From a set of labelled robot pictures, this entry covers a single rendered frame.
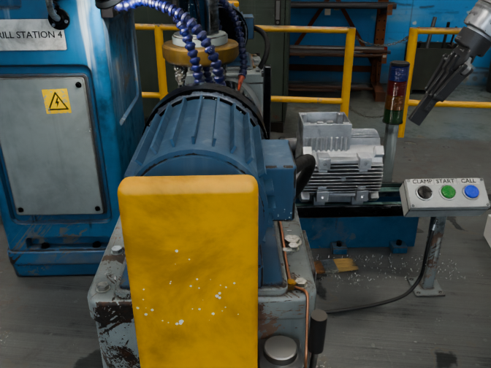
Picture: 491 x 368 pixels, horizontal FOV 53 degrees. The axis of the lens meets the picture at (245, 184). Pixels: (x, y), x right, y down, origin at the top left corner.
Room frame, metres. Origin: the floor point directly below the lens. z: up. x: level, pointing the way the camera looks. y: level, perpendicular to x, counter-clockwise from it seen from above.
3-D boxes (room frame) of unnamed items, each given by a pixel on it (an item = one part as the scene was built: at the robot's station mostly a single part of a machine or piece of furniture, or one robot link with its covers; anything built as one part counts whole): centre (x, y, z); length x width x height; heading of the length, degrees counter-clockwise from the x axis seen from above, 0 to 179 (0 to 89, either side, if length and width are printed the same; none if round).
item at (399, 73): (1.51, -0.47, 1.19); 0.06 x 0.06 x 0.04
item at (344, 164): (1.21, -0.24, 1.01); 0.20 x 0.19 x 0.19; 91
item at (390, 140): (1.51, -0.47, 1.01); 0.08 x 0.08 x 0.42; 1
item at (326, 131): (1.21, -0.20, 1.11); 0.12 x 0.11 x 0.07; 91
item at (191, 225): (0.57, 0.02, 1.16); 0.33 x 0.26 x 0.42; 1
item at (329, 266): (1.04, -0.18, 0.80); 0.21 x 0.05 x 0.01; 99
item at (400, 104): (1.51, -0.47, 1.10); 0.06 x 0.06 x 0.04
